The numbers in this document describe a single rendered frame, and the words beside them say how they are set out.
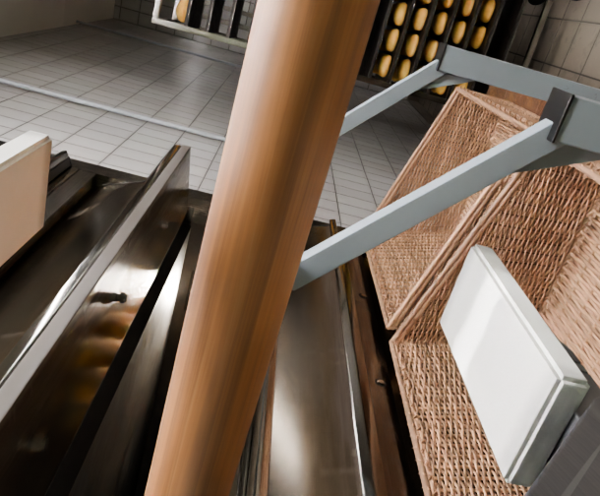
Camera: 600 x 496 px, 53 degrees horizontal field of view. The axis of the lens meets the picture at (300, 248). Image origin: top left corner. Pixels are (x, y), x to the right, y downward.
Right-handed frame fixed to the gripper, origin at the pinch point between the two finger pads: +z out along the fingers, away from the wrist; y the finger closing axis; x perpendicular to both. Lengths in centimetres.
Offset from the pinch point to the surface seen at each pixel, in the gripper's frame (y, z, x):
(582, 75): 119, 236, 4
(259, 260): 0.1, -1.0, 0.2
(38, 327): -23, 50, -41
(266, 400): 3.7, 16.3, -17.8
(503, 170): 21.1, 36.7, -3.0
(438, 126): 44, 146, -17
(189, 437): -0.6, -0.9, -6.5
